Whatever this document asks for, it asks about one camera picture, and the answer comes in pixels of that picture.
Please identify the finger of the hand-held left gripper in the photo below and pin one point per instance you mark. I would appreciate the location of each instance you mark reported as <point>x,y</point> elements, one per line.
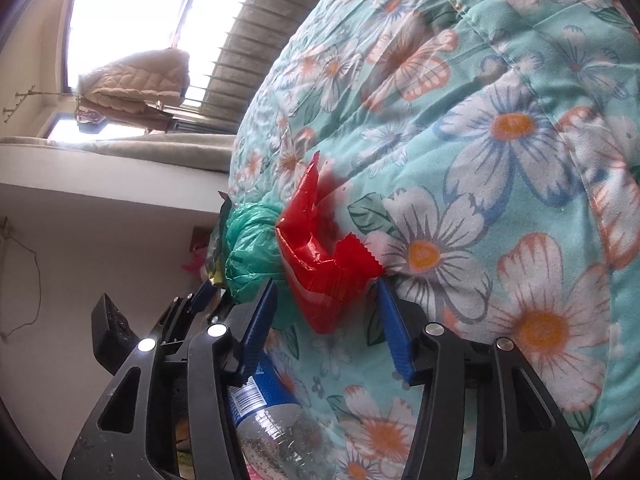
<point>201,294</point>

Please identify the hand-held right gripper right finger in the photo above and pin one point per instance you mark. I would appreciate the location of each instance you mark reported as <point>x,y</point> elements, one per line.
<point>395,335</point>

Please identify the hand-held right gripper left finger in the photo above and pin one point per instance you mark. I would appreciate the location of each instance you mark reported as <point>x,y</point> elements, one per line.
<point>257,330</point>

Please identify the gold foil wrapper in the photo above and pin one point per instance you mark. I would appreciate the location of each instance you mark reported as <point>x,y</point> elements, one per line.
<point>216,265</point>

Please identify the green plastic bag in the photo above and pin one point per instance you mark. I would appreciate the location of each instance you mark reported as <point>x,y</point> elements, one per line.
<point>250,250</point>

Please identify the red plastic wrapper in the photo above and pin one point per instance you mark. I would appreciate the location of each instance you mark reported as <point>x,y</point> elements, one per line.
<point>310,260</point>

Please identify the clear bottle with blue label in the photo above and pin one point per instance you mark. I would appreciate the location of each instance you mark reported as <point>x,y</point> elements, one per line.
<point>280,435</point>

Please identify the pink plastic bag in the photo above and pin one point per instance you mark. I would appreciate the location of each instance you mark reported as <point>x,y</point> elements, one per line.
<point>197,262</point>

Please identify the floral quilted blanket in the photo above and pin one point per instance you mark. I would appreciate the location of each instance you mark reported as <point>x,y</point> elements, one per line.
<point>500,185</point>

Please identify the dark hanging garment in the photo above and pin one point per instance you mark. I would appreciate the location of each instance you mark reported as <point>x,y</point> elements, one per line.
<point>125,117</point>

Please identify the beige quilted jacket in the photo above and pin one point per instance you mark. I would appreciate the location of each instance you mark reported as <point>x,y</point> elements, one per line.
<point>135,80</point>

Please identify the metal balcony railing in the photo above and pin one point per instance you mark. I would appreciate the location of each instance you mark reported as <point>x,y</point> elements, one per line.
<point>260,35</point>

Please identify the metal wall hooks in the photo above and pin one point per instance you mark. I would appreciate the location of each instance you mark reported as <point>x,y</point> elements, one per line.
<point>20,102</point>

